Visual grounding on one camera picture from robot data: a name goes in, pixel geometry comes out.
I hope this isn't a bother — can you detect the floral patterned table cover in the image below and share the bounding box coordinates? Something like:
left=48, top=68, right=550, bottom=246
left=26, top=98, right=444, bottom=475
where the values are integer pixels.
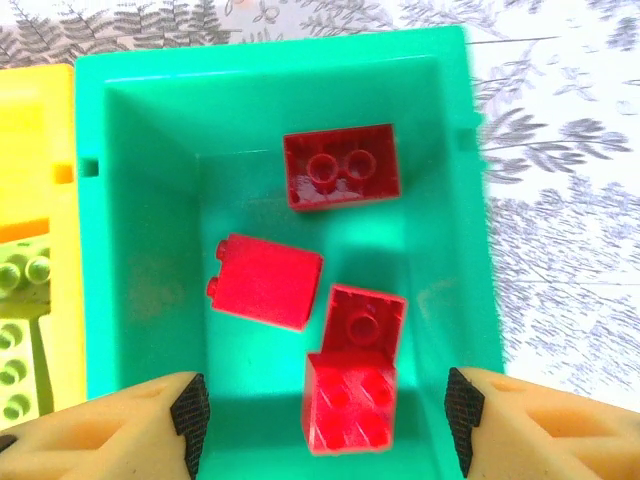
left=0, top=0, right=640, bottom=480

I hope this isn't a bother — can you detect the right gripper tan right finger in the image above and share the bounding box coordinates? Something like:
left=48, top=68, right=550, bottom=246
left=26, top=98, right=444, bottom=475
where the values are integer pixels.
left=444, top=367, right=640, bottom=480

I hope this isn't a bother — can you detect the right gripper tan left finger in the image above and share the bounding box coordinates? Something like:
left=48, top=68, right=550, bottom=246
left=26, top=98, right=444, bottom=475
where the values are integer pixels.
left=0, top=372, right=211, bottom=480

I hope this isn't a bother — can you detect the green plastic bin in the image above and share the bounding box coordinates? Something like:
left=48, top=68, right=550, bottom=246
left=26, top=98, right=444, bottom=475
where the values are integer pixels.
left=73, top=23, right=506, bottom=480

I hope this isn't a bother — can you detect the lime green lego brick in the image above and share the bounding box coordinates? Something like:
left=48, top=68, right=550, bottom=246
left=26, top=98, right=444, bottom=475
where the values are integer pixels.
left=0, top=319, right=44, bottom=431
left=0, top=238, right=52, bottom=321

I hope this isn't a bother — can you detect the small red lego brick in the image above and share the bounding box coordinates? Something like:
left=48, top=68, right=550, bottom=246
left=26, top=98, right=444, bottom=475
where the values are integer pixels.
left=322, top=282, right=409, bottom=369
left=302, top=349, right=399, bottom=457

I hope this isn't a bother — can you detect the yellow plastic bin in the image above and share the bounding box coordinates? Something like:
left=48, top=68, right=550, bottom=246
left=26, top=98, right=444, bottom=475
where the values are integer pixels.
left=0, top=63, right=90, bottom=429

